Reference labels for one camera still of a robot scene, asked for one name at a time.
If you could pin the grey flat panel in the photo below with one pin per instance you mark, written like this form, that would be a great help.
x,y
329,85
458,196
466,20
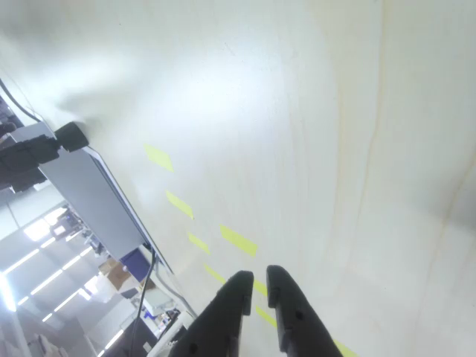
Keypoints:
x,y
89,197

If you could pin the black jointed stand arm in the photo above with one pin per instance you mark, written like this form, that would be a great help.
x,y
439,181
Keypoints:
x,y
26,163

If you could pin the blue plastic bin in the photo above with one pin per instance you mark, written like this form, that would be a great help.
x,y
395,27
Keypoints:
x,y
137,264

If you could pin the brown cardboard box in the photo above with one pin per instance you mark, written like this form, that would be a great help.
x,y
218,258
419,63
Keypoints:
x,y
113,275

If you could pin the black round clamp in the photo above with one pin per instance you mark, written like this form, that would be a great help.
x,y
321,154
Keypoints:
x,y
72,137

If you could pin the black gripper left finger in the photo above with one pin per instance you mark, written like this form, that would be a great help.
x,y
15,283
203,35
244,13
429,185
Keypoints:
x,y
223,320

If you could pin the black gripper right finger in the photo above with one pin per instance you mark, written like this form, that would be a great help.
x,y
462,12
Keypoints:
x,y
297,327

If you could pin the short yellow tape strip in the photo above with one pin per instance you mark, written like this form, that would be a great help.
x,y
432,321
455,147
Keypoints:
x,y
179,204
199,243
260,288
266,316
158,158
346,350
238,240
213,273

